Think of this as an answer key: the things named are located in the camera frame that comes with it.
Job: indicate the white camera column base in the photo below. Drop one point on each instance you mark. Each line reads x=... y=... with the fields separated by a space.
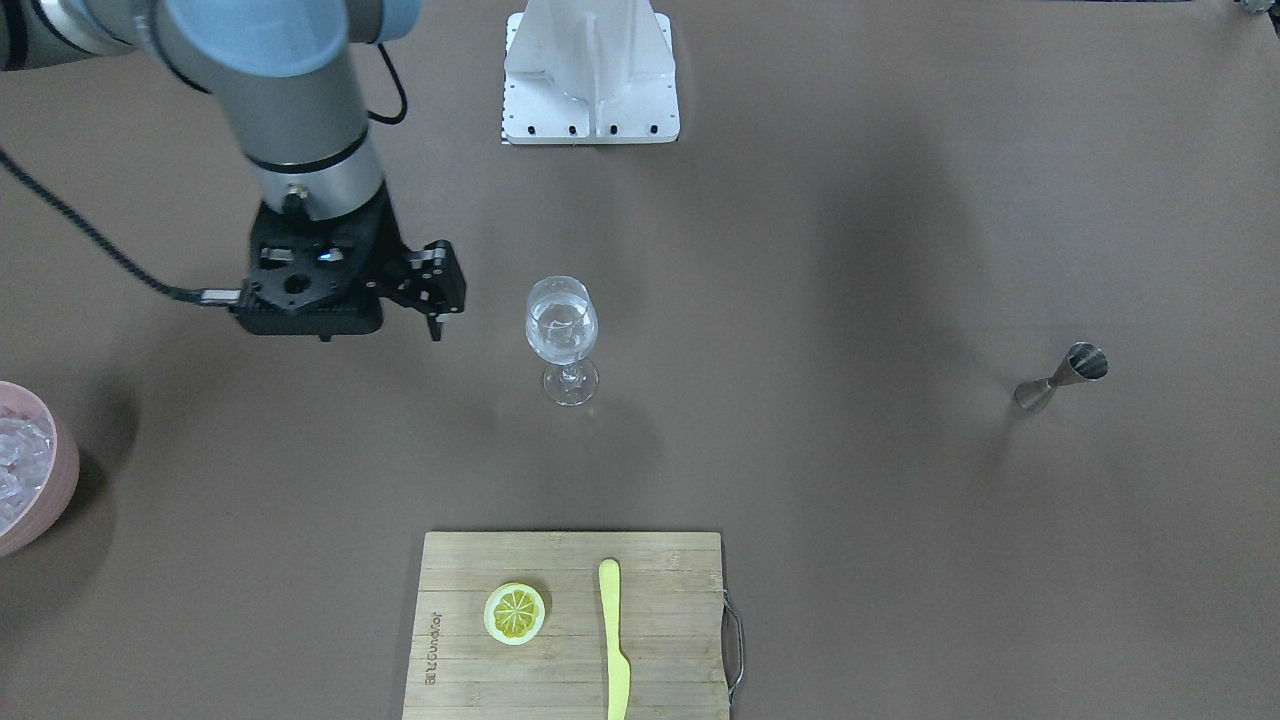
x=589 y=73

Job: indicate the bamboo cutting board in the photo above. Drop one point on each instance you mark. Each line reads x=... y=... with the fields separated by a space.
x=673 y=606

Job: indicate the steel double jigger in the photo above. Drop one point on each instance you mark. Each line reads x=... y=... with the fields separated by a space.
x=1083 y=362

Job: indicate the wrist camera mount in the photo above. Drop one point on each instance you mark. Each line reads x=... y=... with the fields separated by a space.
x=308 y=277

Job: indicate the yellow lemon slice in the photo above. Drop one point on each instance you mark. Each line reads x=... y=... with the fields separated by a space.
x=514 y=613

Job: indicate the yellow plastic knife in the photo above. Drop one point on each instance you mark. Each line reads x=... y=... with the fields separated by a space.
x=619 y=673

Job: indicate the pink bowl of ice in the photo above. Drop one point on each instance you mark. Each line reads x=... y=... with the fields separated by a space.
x=40 y=467

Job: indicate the clear wine glass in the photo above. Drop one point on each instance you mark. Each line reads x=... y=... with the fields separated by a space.
x=561 y=327

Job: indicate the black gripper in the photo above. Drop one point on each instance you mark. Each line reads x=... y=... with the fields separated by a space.
x=432 y=278

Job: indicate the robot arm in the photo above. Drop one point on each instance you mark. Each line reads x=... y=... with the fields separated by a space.
x=281 y=72

